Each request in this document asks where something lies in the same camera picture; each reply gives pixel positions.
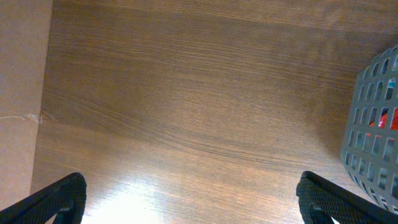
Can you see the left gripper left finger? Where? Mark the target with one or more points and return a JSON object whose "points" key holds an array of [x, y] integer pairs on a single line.
{"points": [[64, 200]]}

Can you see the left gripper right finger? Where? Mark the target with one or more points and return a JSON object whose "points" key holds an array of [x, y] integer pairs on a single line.
{"points": [[322, 201]]}

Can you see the orange pasta package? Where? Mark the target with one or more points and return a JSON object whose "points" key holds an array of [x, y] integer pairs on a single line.
{"points": [[386, 119]]}

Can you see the blue cardboard box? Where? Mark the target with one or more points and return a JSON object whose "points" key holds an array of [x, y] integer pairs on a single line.
{"points": [[392, 82]]}

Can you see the grey plastic basket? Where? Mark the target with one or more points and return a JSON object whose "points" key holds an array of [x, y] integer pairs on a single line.
{"points": [[369, 154]]}

